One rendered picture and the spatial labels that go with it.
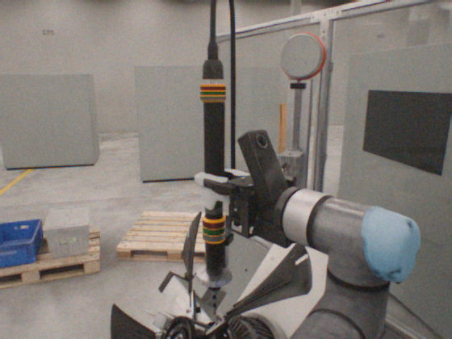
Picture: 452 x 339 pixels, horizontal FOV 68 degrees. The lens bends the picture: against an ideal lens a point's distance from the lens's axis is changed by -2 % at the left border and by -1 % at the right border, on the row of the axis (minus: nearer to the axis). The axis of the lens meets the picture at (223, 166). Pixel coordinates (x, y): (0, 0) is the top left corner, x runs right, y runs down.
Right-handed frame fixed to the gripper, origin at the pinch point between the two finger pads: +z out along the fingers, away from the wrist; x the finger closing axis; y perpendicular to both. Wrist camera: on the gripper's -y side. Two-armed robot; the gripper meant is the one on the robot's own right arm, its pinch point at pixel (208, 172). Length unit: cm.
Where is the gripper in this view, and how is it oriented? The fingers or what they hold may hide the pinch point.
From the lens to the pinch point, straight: 62.2
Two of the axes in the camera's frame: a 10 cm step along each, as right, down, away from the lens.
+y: 0.1, 9.7, 2.4
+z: -6.6, -1.8, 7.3
